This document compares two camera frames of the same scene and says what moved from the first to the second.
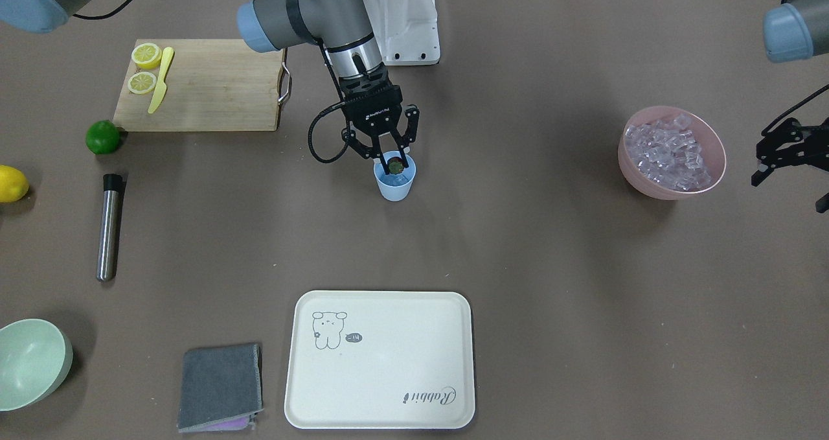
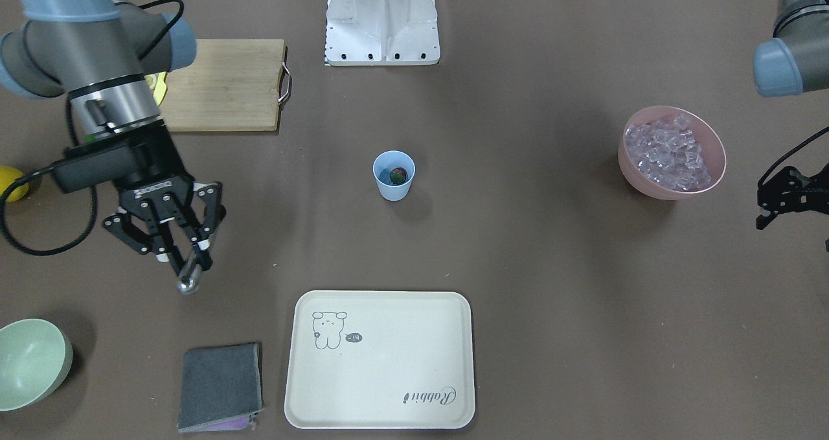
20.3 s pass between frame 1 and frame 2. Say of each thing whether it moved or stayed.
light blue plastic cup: stayed
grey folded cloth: stayed
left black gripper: moved
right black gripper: moved
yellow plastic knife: stayed
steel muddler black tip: moved
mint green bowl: stayed
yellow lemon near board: stayed
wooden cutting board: stayed
